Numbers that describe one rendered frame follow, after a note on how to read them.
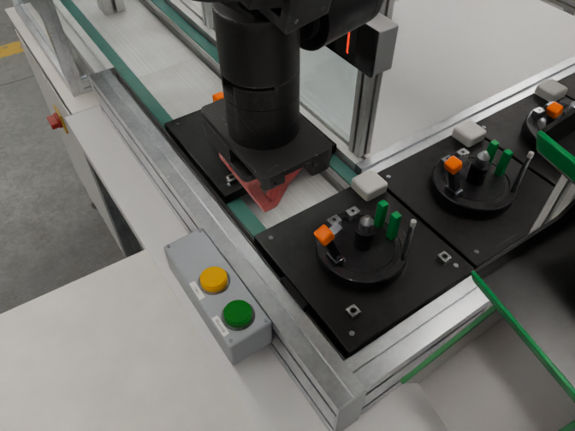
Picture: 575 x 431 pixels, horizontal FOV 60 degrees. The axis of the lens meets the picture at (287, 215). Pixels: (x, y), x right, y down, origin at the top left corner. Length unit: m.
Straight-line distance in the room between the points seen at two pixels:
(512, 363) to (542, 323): 0.14
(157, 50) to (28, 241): 1.17
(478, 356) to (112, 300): 0.58
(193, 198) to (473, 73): 0.84
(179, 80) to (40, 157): 1.49
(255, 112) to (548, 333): 0.31
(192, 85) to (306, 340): 0.71
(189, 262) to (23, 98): 2.38
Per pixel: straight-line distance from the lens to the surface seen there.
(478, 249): 0.83
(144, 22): 1.50
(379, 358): 0.71
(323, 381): 0.68
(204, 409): 0.78
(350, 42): 0.77
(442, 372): 0.65
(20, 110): 2.99
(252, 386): 0.78
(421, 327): 0.74
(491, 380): 0.63
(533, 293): 0.50
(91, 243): 2.16
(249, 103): 0.36
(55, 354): 0.88
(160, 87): 1.22
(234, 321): 0.70
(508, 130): 1.06
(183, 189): 0.89
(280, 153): 0.38
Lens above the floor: 1.58
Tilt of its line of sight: 48 degrees down
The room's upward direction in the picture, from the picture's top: straight up
